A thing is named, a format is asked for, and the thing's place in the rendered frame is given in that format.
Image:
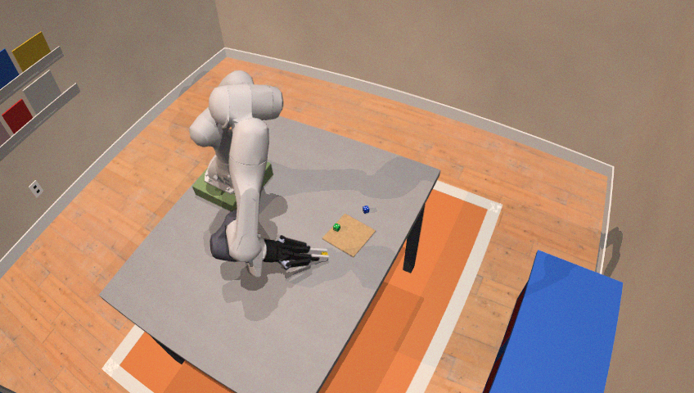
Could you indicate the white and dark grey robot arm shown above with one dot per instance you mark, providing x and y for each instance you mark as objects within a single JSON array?
[{"x": 238, "y": 104}]

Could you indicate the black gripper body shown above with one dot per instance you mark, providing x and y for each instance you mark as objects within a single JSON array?
[{"x": 274, "y": 252}]

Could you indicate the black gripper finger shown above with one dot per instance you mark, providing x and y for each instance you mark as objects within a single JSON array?
[
  {"x": 299, "y": 247},
  {"x": 301, "y": 259}
]

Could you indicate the tan square mat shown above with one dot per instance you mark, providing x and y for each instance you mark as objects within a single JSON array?
[{"x": 351, "y": 237}]

